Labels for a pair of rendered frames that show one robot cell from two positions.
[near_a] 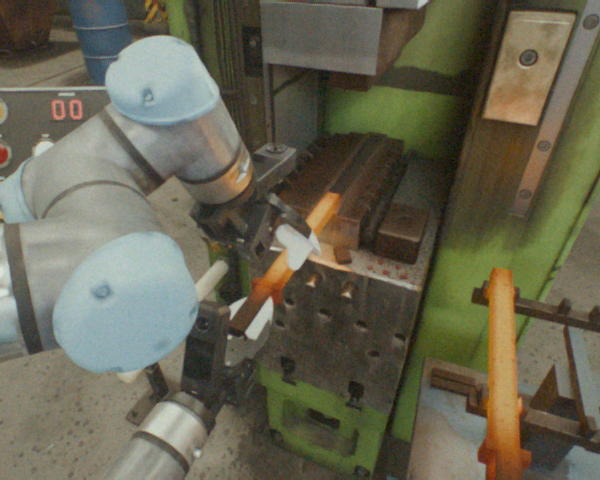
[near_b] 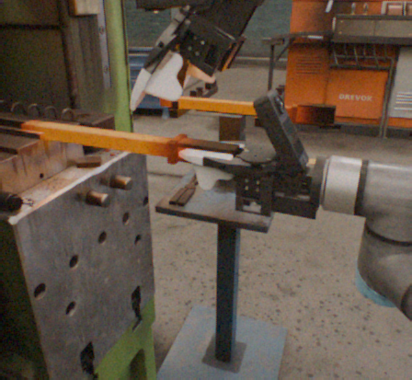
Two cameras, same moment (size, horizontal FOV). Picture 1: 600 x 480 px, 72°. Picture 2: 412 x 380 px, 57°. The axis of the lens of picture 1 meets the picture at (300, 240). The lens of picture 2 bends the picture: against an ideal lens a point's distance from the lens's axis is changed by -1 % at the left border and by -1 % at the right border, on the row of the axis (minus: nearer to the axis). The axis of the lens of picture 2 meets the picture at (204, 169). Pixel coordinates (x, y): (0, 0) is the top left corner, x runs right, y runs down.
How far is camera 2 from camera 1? 78 cm
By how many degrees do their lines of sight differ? 76
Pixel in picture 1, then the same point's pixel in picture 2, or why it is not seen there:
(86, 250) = not seen: outside the picture
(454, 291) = not seen: hidden behind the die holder
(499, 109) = (83, 5)
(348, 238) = (75, 149)
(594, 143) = (116, 22)
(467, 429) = (217, 198)
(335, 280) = (103, 186)
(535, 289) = not seen: hidden behind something
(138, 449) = (377, 165)
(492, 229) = (102, 107)
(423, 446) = (231, 215)
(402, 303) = (141, 165)
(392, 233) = (99, 120)
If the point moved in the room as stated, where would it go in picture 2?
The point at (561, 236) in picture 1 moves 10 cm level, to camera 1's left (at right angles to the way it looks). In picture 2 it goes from (125, 92) to (119, 99)
